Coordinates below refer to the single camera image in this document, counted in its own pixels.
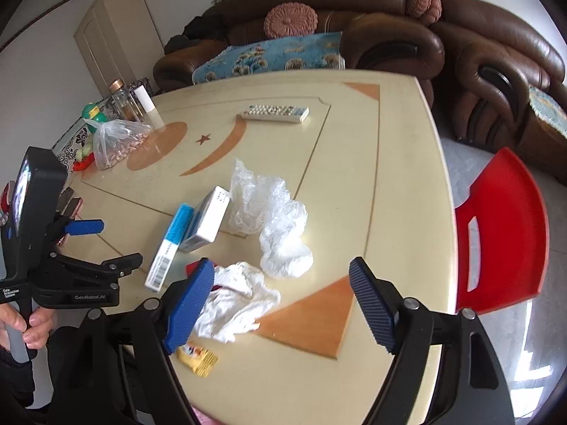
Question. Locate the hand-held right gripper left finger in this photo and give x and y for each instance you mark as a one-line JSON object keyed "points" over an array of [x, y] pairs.
{"points": [[191, 305]]}

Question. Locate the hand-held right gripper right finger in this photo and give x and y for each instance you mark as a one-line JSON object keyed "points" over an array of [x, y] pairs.
{"points": [[371, 305]]}

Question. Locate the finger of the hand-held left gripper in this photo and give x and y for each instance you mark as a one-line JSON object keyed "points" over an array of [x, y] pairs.
{"points": [[110, 268], [84, 226]]}

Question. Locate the white tissue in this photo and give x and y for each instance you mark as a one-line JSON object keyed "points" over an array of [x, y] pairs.
{"points": [[234, 301]]}

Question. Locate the yellow snack wrapper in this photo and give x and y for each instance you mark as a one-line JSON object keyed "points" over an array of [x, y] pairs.
{"points": [[199, 358]]}

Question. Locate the person's left forearm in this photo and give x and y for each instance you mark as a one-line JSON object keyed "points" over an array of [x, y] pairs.
{"points": [[15, 376]]}

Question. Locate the person's left hand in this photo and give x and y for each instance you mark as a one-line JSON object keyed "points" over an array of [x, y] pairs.
{"points": [[40, 325]]}

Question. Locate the pink phone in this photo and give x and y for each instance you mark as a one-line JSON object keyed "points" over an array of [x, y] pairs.
{"points": [[75, 207]]}

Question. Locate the grey phone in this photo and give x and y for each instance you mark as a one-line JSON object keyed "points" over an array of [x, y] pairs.
{"points": [[66, 195]]}

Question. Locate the red object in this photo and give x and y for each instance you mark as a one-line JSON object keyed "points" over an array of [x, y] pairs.
{"points": [[4, 201]]}

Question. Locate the small red wrapper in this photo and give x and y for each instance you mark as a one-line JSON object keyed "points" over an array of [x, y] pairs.
{"points": [[191, 268]]}

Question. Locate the red yellow toy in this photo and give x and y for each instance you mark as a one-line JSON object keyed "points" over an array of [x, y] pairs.
{"points": [[83, 155]]}

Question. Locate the clear bag of peanuts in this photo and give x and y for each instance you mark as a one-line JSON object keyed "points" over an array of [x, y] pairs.
{"points": [[117, 146]]}

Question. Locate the white box with blue side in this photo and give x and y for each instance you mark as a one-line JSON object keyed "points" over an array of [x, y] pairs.
{"points": [[210, 217]]}

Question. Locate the crumpled white plastic bag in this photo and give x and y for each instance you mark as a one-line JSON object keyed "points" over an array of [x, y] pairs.
{"points": [[285, 252]]}

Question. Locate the green yellow toy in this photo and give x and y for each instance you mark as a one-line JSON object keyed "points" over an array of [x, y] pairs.
{"points": [[93, 113]]}

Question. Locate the crumpled clear plastic bag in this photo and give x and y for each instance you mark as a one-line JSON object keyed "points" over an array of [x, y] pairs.
{"points": [[252, 199]]}

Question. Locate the glass bottle with copper cap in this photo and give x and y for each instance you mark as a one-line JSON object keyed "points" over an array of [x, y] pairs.
{"points": [[126, 102]]}

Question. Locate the white cylindrical bottle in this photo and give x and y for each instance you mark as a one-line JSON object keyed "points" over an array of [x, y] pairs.
{"points": [[148, 104]]}

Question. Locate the cream wooden cabinet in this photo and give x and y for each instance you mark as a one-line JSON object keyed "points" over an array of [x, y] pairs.
{"points": [[115, 31]]}

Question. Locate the white remote control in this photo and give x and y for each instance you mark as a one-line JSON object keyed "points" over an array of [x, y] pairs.
{"points": [[274, 113]]}

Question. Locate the dark clothing pile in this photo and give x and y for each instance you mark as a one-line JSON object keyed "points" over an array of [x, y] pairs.
{"points": [[199, 26]]}

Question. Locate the blue floral blanket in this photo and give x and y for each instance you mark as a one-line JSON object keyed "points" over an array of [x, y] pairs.
{"points": [[265, 55]]}

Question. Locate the blue lace cloth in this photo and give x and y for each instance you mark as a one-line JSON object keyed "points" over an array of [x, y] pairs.
{"points": [[547, 108]]}

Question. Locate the brown leather sofa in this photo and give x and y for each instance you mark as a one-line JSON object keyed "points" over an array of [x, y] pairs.
{"points": [[381, 40]]}

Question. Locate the brown leather armchair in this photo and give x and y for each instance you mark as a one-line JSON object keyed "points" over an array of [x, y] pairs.
{"points": [[500, 53]]}

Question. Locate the red metal frame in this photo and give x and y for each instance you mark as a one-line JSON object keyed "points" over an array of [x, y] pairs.
{"points": [[509, 212]]}

